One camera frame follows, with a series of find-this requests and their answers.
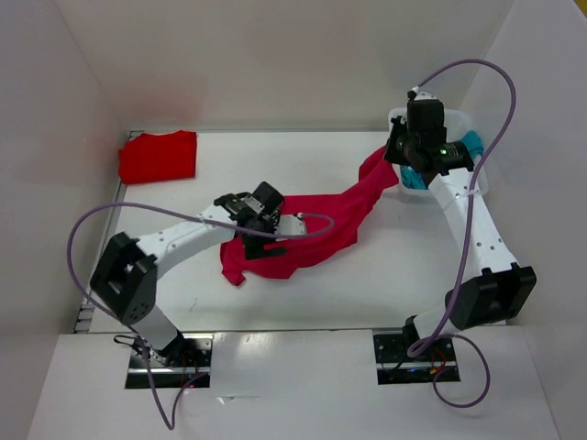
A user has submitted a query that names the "pink t-shirt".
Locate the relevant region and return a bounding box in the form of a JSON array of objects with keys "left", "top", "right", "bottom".
[{"left": 218, "top": 144, "right": 401, "bottom": 289}]

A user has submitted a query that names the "red t-shirt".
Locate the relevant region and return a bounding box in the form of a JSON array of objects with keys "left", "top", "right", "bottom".
[{"left": 118, "top": 130, "right": 197, "bottom": 185}]

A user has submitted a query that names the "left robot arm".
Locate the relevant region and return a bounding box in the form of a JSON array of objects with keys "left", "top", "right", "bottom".
[{"left": 90, "top": 188, "right": 308, "bottom": 367}]

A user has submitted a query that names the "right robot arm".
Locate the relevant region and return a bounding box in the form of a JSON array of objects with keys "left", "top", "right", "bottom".
[{"left": 385, "top": 122, "right": 537, "bottom": 360}]

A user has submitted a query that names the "teal t-shirt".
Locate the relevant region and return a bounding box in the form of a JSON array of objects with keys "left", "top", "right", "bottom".
[{"left": 400, "top": 130, "right": 484, "bottom": 191}]

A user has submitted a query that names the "white plastic basket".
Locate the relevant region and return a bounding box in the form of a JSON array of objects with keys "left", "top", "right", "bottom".
[{"left": 394, "top": 109, "right": 481, "bottom": 198}]

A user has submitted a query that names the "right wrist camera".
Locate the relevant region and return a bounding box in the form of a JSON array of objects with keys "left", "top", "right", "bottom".
[{"left": 405, "top": 91, "right": 446, "bottom": 135}]

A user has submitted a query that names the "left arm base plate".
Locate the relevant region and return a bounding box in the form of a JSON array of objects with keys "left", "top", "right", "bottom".
[{"left": 113, "top": 334, "right": 214, "bottom": 390}]

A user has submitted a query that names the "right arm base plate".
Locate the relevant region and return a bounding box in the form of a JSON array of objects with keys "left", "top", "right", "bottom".
[{"left": 372, "top": 331, "right": 460, "bottom": 385}]

